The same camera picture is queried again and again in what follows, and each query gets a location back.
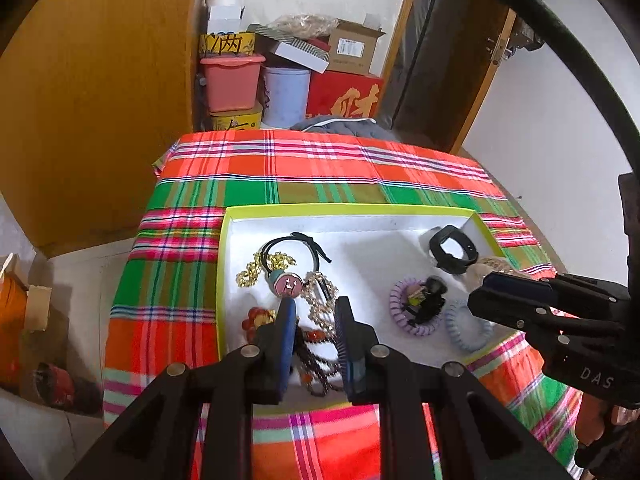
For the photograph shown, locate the yellow round tin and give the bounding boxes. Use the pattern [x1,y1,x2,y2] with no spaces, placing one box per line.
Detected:
[209,102,262,131]
[198,32,256,58]

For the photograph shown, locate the yellow round tin upper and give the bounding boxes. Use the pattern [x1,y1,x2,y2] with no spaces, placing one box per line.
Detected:
[198,32,256,58]

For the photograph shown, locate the purple spiral hair tie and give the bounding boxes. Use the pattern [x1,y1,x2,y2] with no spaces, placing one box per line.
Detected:
[388,276,444,337]

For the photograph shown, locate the dark bead necklace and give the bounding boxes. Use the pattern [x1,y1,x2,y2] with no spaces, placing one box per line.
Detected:
[294,326,346,399]

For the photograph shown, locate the person's right hand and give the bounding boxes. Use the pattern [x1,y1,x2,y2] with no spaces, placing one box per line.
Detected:
[575,393,639,445]

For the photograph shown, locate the clear bag of snacks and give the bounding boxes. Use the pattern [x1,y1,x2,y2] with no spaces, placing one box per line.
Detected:
[268,13,340,39]

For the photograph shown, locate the red bead bracelet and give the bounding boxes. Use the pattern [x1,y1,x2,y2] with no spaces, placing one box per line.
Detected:
[241,306,277,344]

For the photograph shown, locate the black smart band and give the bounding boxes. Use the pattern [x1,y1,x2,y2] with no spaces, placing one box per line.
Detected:
[428,224,480,275]

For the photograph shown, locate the blue spiral hair tie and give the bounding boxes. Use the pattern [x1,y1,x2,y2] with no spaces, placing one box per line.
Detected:
[444,299,497,354]

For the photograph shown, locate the striped white flat box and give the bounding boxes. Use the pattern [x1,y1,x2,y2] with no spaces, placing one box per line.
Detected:
[247,24,330,74]

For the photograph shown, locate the beige gold hair claw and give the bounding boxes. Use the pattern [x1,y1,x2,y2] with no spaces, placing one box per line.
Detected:
[463,256,529,292]

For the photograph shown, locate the light blue bucket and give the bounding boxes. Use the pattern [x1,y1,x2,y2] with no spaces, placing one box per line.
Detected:
[262,66,310,129]

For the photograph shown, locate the brown cardboard box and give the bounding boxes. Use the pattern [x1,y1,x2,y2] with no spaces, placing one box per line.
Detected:
[328,20,384,75]

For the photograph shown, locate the white tray yellow rim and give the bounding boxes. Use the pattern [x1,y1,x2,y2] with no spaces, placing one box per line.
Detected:
[214,202,507,416]

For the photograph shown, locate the white small open box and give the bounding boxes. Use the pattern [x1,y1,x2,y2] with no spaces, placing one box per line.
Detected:
[206,6,244,35]

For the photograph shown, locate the plaid red green tablecloth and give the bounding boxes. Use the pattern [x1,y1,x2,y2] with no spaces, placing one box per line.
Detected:
[103,130,582,479]

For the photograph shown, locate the wooden wardrobe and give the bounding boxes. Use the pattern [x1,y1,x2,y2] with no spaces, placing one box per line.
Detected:
[1,0,202,257]

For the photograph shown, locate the grey quilted cushion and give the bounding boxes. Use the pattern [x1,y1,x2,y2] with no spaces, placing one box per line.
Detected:
[290,115,400,142]

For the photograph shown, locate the black hair tie pink charm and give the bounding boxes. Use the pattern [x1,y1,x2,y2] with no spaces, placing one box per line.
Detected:
[259,232,332,299]

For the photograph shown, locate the pink plastic bin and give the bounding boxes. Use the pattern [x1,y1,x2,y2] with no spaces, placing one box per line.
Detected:
[200,54,266,113]

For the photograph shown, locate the black hair tie grey charms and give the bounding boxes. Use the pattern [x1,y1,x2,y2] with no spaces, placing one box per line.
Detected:
[401,276,448,326]

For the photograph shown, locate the orange cardboard box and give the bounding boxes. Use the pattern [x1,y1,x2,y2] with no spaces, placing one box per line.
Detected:
[0,252,52,396]

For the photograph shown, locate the dark wooden door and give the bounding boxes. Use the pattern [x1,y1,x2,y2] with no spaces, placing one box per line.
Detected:
[376,0,516,153]

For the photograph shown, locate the gold chain bracelet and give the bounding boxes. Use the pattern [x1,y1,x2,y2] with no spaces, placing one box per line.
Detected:
[235,251,298,288]

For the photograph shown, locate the red box gold character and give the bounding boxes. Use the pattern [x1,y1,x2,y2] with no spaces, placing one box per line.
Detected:
[306,70,383,118]

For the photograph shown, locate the yellow round tin lower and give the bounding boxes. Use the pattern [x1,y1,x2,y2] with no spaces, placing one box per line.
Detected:
[209,102,262,131]

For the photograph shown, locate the black thick cable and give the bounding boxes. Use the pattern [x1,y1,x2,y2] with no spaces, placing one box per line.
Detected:
[447,0,640,174]

